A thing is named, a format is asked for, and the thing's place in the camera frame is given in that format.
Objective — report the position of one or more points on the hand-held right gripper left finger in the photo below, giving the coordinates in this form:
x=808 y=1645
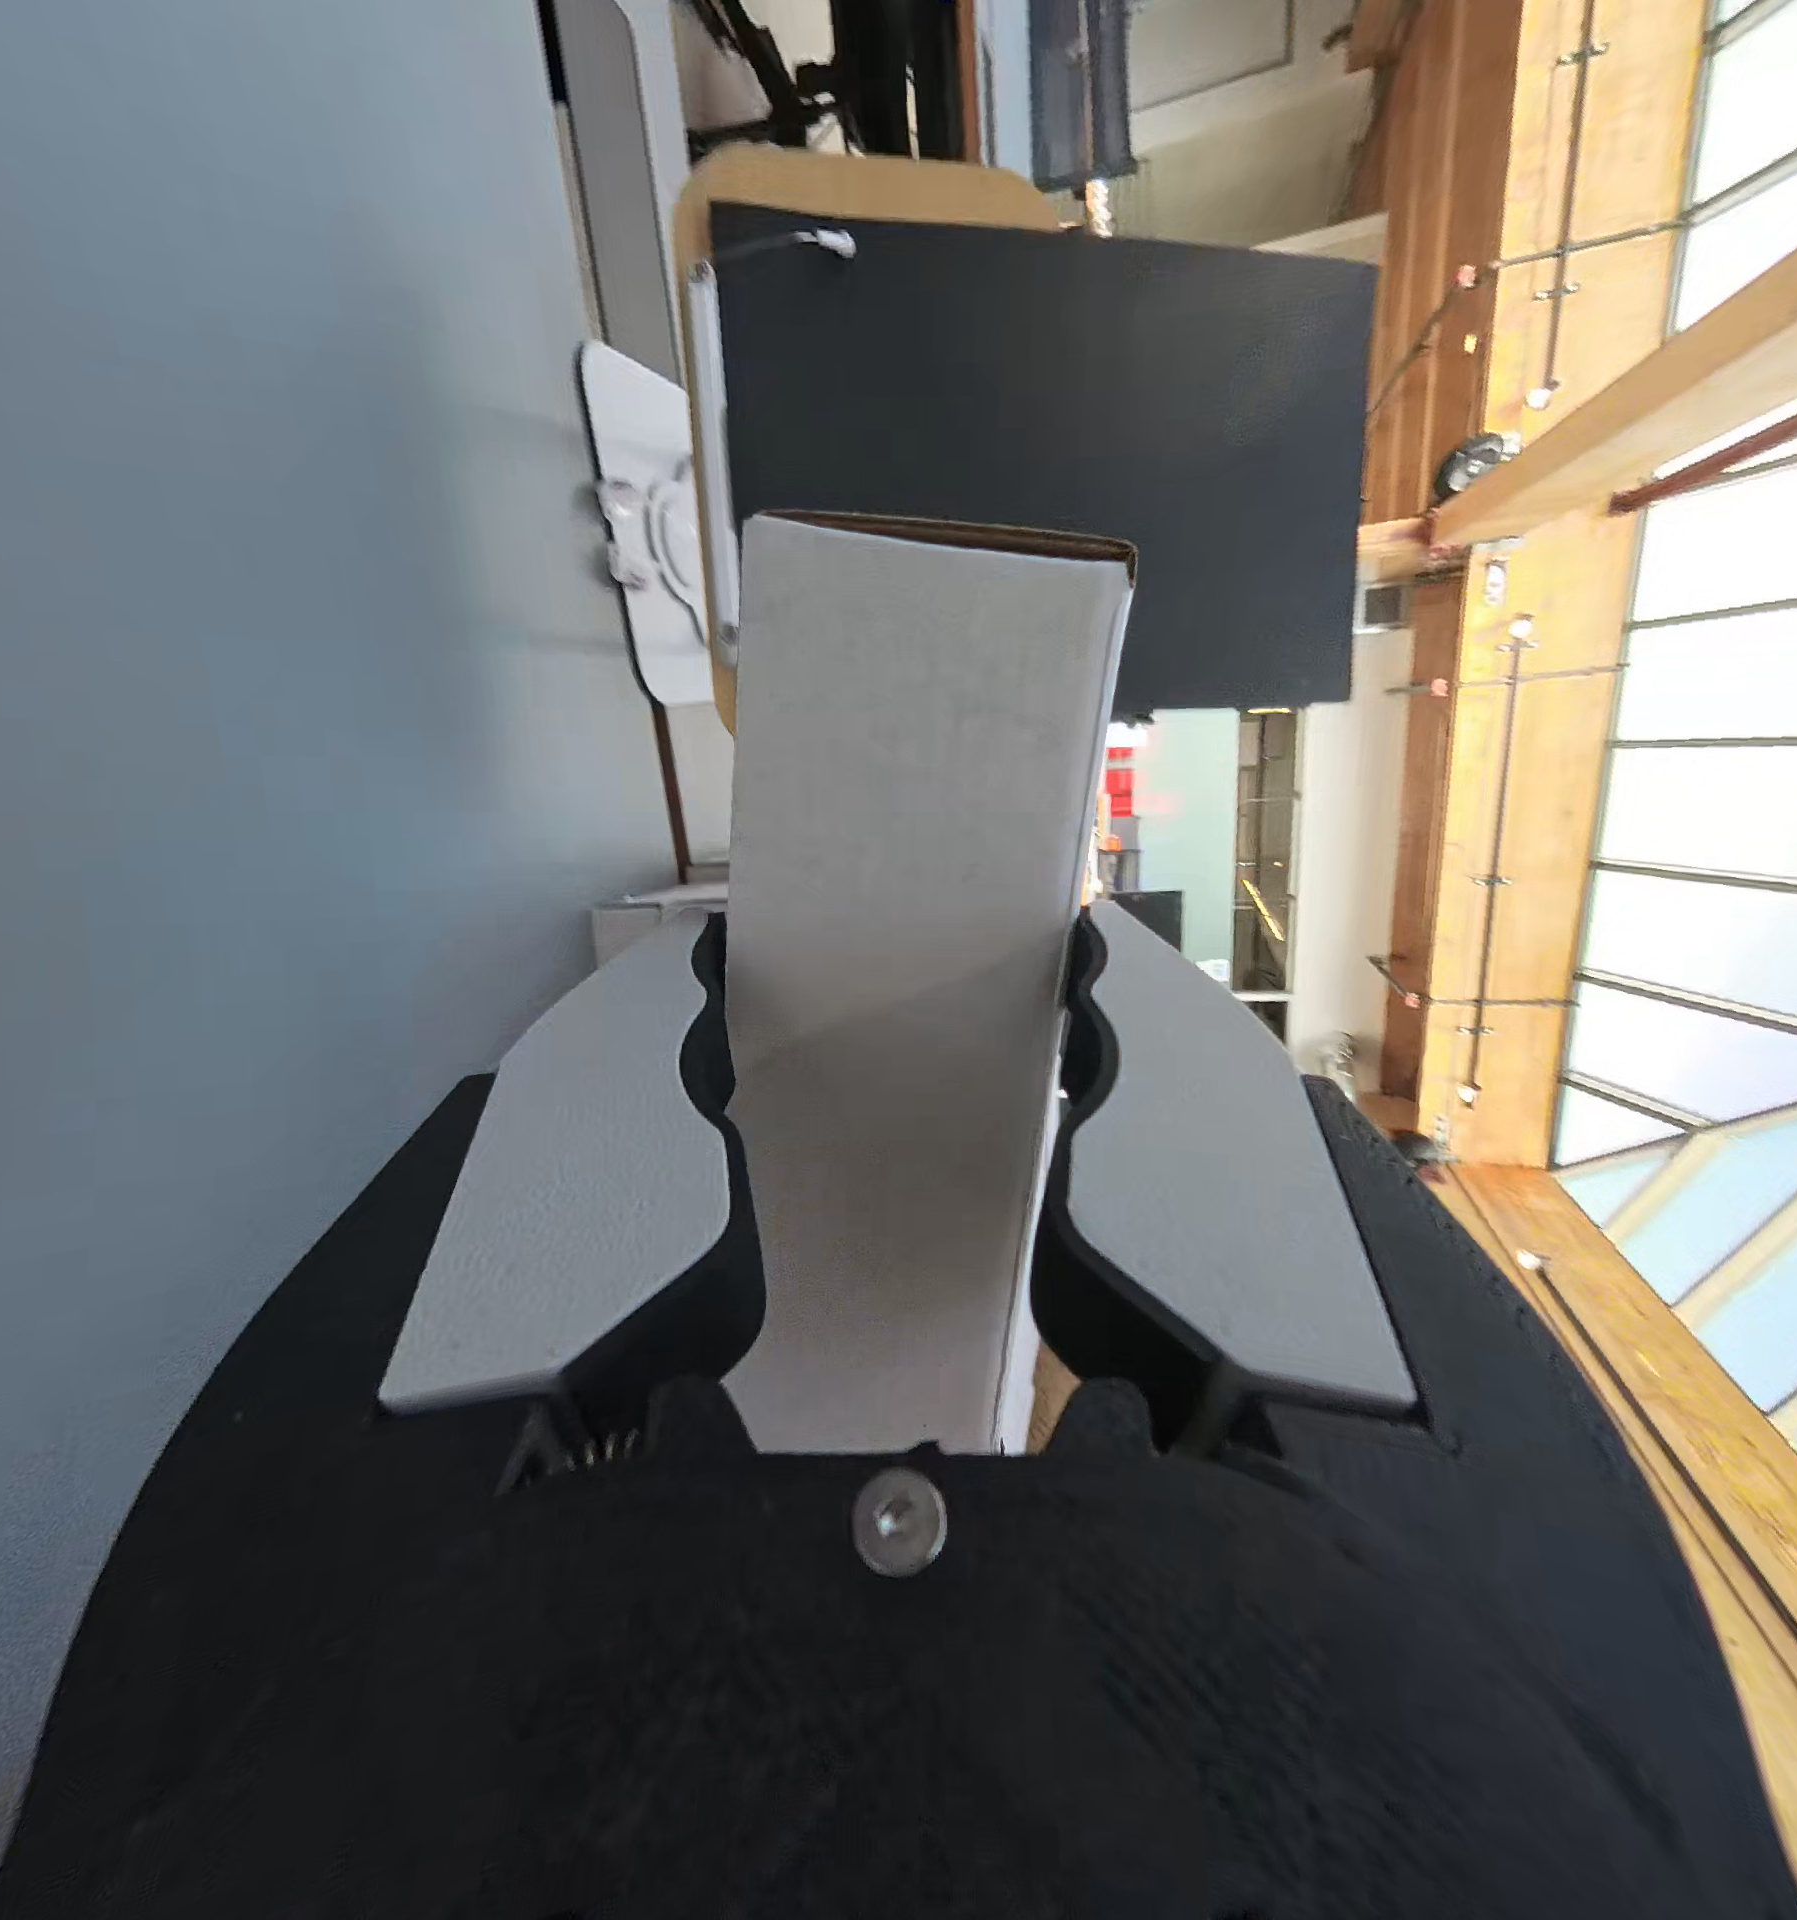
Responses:
x=582 y=1200

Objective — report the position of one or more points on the grey rounded divider panel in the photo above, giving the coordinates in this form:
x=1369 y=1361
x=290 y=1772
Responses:
x=620 y=164

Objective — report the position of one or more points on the black wood-framed divider panel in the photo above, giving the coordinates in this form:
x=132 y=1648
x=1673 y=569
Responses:
x=1063 y=450

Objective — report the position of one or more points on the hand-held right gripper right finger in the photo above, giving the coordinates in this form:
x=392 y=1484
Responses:
x=1213 y=1200

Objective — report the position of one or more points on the white metal panel stand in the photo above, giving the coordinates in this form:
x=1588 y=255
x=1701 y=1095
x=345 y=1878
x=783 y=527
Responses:
x=640 y=405

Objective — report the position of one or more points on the small clear wrapper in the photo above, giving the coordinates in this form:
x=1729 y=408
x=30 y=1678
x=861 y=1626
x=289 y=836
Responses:
x=625 y=525

